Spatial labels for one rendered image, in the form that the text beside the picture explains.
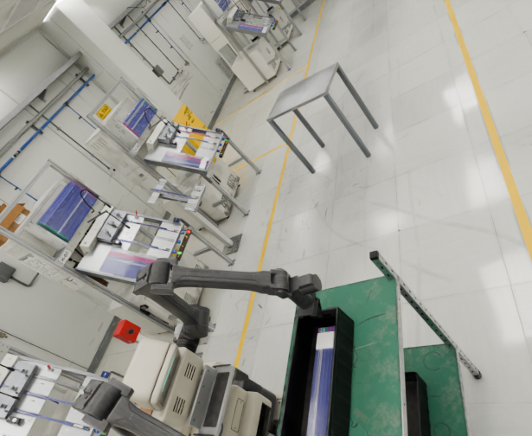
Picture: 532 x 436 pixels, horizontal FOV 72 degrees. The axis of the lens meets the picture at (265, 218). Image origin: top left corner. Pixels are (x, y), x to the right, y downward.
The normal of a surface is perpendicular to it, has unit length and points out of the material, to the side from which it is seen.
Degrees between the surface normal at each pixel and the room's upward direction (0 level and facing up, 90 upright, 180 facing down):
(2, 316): 90
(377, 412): 0
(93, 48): 90
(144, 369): 42
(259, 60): 90
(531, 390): 0
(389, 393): 0
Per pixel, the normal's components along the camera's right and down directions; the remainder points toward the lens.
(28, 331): 0.76, -0.30
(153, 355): 0.05, -0.64
